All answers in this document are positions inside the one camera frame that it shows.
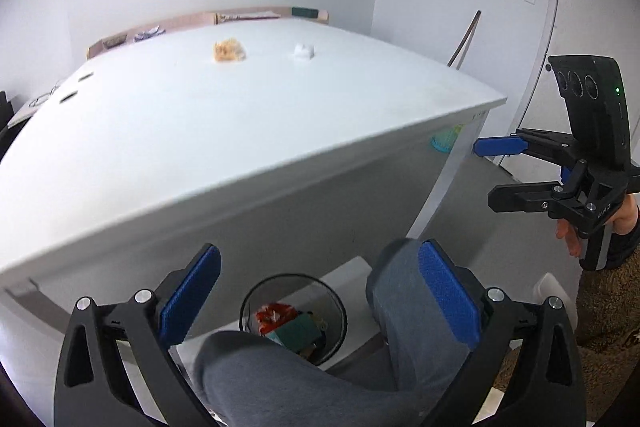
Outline teal cardboard box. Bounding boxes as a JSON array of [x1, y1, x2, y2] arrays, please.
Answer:
[[266, 312, 324, 355]]

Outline black mesh trash bin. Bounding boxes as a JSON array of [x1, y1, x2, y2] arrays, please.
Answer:
[[239, 273, 348, 366]]

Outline person's right hand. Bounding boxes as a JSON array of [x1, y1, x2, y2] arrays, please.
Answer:
[[555, 193, 640, 258]]

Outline red crumpled wrapper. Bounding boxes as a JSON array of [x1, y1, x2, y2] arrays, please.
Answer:
[[254, 303, 298, 336]]

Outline grey trousers leg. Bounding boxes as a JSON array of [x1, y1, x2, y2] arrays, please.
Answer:
[[191, 239, 470, 426]]

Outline wooden stick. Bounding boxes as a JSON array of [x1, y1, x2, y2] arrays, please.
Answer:
[[447, 10, 482, 67]]

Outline brown fleece sleeve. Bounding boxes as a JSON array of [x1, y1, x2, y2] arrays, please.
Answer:
[[494, 225, 640, 423]]

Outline white door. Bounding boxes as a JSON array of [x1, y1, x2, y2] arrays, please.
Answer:
[[510, 0, 639, 160]]

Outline white table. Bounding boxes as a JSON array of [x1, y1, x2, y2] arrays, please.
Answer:
[[1, 18, 506, 288]]

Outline black office chair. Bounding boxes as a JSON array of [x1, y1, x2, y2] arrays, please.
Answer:
[[0, 91, 14, 133]]

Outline orange plastic snack wrapper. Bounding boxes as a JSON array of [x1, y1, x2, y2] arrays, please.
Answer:
[[214, 38, 246, 62]]

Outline black camera box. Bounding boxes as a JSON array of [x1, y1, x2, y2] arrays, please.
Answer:
[[548, 55, 630, 170]]

